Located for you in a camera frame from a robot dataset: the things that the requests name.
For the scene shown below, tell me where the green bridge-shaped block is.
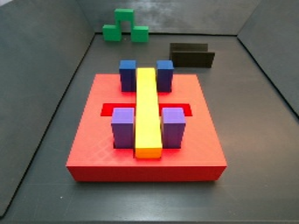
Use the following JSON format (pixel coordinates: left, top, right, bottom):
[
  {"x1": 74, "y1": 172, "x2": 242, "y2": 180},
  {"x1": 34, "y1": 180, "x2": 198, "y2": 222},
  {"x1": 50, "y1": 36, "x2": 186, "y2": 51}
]
[{"x1": 103, "y1": 9, "x2": 150, "y2": 43}]

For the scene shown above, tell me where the red base board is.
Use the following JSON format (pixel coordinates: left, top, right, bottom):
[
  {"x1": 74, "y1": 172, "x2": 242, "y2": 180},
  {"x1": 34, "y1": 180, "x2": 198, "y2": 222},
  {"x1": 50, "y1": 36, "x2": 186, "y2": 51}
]
[{"x1": 67, "y1": 74, "x2": 227, "y2": 182}]

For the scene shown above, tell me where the purple block right front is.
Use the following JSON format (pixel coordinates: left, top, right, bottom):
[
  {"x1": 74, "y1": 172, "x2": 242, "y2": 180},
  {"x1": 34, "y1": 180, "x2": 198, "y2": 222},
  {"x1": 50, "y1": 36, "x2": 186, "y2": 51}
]
[{"x1": 162, "y1": 108, "x2": 186, "y2": 149}]

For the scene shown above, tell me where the purple block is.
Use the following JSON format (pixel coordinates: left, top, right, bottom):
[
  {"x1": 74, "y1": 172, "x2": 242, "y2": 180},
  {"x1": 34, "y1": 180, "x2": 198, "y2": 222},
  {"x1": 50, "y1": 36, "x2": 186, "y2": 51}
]
[
  {"x1": 162, "y1": 108, "x2": 186, "y2": 149},
  {"x1": 111, "y1": 108, "x2": 135, "y2": 149}
]

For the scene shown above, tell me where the purple block left front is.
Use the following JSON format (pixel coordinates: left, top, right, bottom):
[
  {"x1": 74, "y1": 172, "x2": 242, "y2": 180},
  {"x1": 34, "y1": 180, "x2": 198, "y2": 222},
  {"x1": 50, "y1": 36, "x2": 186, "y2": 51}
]
[{"x1": 111, "y1": 108, "x2": 135, "y2": 149}]

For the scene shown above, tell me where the yellow long bar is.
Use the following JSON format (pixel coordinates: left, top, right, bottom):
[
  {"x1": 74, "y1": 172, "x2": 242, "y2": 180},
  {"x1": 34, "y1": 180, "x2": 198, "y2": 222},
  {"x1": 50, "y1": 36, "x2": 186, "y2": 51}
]
[{"x1": 135, "y1": 67, "x2": 163, "y2": 158}]

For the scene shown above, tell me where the blue block right rear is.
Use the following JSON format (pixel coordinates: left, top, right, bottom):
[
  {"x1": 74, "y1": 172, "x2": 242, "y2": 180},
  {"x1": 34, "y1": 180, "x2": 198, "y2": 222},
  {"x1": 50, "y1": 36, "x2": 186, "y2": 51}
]
[{"x1": 157, "y1": 60, "x2": 174, "y2": 93}]

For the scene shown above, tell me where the blue block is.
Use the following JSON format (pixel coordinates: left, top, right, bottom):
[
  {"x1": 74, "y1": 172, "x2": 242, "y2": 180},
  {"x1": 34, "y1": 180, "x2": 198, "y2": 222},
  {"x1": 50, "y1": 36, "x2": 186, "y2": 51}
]
[
  {"x1": 157, "y1": 60, "x2": 174, "y2": 93},
  {"x1": 119, "y1": 60, "x2": 137, "y2": 92}
]

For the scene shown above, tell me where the blue block left rear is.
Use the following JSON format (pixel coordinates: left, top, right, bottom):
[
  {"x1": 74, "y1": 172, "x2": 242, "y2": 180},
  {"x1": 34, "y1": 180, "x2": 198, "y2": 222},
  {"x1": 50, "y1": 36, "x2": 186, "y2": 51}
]
[{"x1": 119, "y1": 60, "x2": 137, "y2": 92}]

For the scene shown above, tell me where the black block holder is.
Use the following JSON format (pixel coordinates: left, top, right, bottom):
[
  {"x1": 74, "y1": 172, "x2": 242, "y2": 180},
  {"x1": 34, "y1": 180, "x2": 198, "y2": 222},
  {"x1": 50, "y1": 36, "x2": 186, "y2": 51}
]
[{"x1": 170, "y1": 43, "x2": 215, "y2": 68}]

